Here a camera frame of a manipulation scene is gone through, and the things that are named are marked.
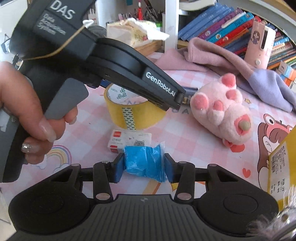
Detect wooden chess board box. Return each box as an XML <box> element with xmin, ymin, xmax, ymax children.
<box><xmin>135</xmin><ymin>40</ymin><xmax>163</xmax><ymax>56</ymax></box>

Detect pink cylindrical device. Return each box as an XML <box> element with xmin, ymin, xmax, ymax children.
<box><xmin>244</xmin><ymin>21</ymin><xmax>276</xmax><ymax>69</ymax></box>

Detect person's left hand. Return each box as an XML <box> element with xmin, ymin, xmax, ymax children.
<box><xmin>1</xmin><ymin>61</ymin><xmax>78</xmax><ymax>165</ymax></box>

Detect yellow packing tape roll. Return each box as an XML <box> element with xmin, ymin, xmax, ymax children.
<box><xmin>104</xmin><ymin>84</ymin><xmax>166</xmax><ymax>130</ymax></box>

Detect pink plush pig toy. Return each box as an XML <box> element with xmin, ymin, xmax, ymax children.
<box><xmin>190</xmin><ymin>73</ymin><xmax>254</xmax><ymax>153</ymax></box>

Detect beige tissue box cover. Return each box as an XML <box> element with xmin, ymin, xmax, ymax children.
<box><xmin>106</xmin><ymin>18</ymin><xmax>170</xmax><ymax>48</ymax></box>

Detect blue plastic bag roll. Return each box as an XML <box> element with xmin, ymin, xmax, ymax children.
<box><xmin>124</xmin><ymin>142</ymin><xmax>167</xmax><ymax>183</ymax></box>

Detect yellow cardboard box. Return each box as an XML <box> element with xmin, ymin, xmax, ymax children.
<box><xmin>267</xmin><ymin>128</ymin><xmax>296</xmax><ymax>210</ymax></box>

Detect pink purple cloth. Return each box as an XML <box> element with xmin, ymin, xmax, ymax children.
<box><xmin>155</xmin><ymin>38</ymin><xmax>295</xmax><ymax>113</ymax></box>

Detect pink checkered tablecloth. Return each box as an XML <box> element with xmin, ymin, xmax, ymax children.
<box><xmin>0</xmin><ymin>49</ymin><xmax>296</xmax><ymax>204</ymax></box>

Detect orange white small boxes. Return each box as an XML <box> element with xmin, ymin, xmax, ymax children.
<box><xmin>276</xmin><ymin>61</ymin><xmax>296</xmax><ymax>92</ymax></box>

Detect row of leaning books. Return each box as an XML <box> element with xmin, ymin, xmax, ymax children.
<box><xmin>178</xmin><ymin>1</ymin><xmax>295</xmax><ymax>69</ymax></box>

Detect small white red box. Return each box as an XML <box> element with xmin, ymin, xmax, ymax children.
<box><xmin>107</xmin><ymin>130</ymin><xmax>152</xmax><ymax>153</ymax></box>

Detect white wooden bookshelf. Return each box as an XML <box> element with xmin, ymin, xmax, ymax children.
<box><xmin>94</xmin><ymin>0</ymin><xmax>296</xmax><ymax>52</ymax></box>

